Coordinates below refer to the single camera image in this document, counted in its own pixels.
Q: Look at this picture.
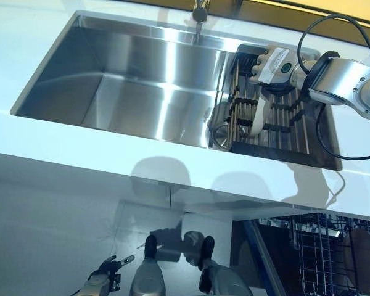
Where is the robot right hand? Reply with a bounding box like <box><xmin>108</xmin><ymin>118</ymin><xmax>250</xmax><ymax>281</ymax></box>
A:
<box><xmin>249</xmin><ymin>44</ymin><xmax>315</xmax><ymax>93</ymax></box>

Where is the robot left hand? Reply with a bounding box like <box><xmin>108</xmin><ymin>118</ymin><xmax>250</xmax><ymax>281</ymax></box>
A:
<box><xmin>91</xmin><ymin>254</ymin><xmax>136</xmax><ymax>281</ymax></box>

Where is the beige round plate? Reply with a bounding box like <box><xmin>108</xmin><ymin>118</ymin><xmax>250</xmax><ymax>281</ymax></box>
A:
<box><xmin>249</xmin><ymin>89</ymin><xmax>274</xmax><ymax>136</ymax></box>
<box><xmin>342</xmin><ymin>228</ymin><xmax>370</xmax><ymax>289</ymax></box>

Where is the black dish drying rack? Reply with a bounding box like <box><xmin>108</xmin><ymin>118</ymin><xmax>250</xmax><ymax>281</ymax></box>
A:
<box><xmin>229</xmin><ymin>44</ymin><xmax>311</xmax><ymax>155</ymax></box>

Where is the wide white cabinet door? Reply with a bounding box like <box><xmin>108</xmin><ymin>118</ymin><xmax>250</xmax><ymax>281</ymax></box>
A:
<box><xmin>0</xmin><ymin>150</ymin><xmax>173</xmax><ymax>216</ymax></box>

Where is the steel sink drain strainer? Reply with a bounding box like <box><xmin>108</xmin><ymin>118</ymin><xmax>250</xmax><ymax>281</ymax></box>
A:
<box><xmin>209</xmin><ymin>121</ymin><xmax>232</xmax><ymax>151</ymax></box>

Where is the chrome gooseneck faucet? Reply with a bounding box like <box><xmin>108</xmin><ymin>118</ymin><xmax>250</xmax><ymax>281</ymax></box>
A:
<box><xmin>191</xmin><ymin>0</ymin><xmax>211</xmax><ymax>24</ymax></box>

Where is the narrow white cabinet door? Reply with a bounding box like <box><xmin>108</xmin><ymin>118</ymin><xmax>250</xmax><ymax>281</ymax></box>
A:
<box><xmin>169</xmin><ymin>184</ymin><xmax>297</xmax><ymax>223</ymax></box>

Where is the stainless steel sink basin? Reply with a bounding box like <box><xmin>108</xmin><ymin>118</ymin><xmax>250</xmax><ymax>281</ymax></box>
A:
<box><xmin>9</xmin><ymin>10</ymin><xmax>343</xmax><ymax>172</ymax></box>

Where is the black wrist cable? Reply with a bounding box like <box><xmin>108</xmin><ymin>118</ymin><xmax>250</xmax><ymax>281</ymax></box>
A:
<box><xmin>297</xmin><ymin>14</ymin><xmax>370</xmax><ymax>161</ymax></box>

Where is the dishwasher lower wire rack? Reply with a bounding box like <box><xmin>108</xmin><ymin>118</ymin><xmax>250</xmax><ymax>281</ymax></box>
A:
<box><xmin>260</xmin><ymin>212</ymin><xmax>370</xmax><ymax>296</ymax></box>

